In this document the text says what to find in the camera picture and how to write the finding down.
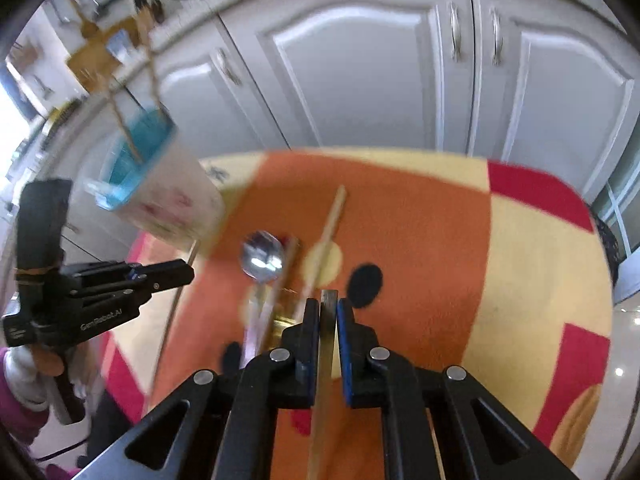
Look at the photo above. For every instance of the metal spoon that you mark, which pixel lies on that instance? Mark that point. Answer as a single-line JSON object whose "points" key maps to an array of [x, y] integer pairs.
{"points": [[260, 260]]}

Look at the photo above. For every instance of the dark-tipped wooden chopstick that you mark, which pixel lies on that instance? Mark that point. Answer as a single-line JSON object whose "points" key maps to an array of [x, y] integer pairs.
{"points": [[325, 360]]}

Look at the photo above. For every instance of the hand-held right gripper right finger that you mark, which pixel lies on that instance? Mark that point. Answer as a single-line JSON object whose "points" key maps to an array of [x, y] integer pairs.
{"points": [[345, 350]]}

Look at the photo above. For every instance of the person's left hand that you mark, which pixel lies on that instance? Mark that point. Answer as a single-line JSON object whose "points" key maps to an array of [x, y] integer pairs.
{"points": [[49, 362]]}

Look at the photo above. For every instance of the grey cabinet door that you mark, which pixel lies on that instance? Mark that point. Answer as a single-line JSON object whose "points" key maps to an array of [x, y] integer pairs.
{"points": [[210, 110], [350, 75], [560, 100]]}

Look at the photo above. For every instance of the dark brown chopstick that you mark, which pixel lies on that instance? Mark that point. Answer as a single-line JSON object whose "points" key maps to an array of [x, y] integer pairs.
{"points": [[287, 270]]}

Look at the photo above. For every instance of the cardboard box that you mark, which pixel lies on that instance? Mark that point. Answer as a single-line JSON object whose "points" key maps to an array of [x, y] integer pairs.
{"points": [[100, 55]]}

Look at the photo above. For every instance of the sliding glass door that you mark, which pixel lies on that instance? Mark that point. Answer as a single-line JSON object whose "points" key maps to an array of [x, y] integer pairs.
{"points": [[620, 200]]}

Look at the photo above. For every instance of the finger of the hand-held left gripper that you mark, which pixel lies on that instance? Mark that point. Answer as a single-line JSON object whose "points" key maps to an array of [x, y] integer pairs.
{"points": [[165, 272]]}

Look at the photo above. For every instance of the checkered orange yellow red blanket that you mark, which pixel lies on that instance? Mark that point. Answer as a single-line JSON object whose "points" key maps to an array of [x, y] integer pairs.
{"points": [[425, 260]]}

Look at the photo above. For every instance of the person's left forearm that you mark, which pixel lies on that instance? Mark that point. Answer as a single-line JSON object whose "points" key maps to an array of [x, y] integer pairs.
{"points": [[15, 410]]}

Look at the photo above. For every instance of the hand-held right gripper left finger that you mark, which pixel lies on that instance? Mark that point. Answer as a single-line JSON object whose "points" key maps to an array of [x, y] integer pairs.
{"points": [[312, 340]]}

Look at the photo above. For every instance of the black trash bag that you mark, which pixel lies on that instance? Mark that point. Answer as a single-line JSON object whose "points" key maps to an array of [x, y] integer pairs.
{"points": [[607, 240]]}

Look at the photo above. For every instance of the floral white utensil holder box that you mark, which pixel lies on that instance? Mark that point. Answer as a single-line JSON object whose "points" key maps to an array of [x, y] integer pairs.
{"points": [[175, 195]]}

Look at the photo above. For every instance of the gold fork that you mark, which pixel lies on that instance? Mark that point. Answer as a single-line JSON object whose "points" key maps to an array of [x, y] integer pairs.
{"points": [[286, 319]]}

